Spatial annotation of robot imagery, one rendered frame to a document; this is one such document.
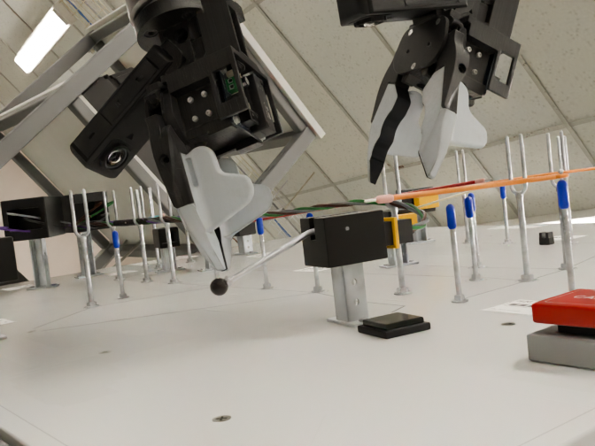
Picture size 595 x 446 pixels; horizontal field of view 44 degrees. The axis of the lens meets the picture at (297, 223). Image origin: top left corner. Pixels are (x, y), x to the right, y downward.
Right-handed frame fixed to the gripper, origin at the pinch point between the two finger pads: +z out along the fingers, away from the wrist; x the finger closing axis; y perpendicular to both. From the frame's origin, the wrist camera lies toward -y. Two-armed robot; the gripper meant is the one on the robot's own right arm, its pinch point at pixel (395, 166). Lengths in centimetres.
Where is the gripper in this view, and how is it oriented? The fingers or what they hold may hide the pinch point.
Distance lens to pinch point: 64.1
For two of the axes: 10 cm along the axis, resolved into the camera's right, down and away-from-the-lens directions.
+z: -2.7, 9.5, -1.4
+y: 8.5, 3.0, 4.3
